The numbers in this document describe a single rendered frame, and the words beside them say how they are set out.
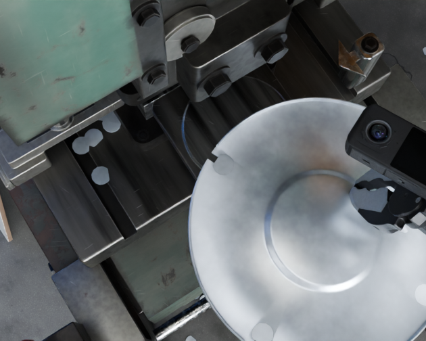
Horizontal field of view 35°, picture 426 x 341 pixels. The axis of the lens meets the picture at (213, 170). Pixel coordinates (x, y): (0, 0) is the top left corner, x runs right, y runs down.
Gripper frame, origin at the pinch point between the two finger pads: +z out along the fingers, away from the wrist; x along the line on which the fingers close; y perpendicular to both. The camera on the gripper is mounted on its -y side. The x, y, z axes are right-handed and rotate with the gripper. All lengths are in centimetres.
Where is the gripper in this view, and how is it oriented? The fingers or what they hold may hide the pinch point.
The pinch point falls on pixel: (354, 187)
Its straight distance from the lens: 72.0
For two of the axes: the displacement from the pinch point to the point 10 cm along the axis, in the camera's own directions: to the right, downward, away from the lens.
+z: -3.6, 0.3, 9.3
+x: 5.1, -8.3, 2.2
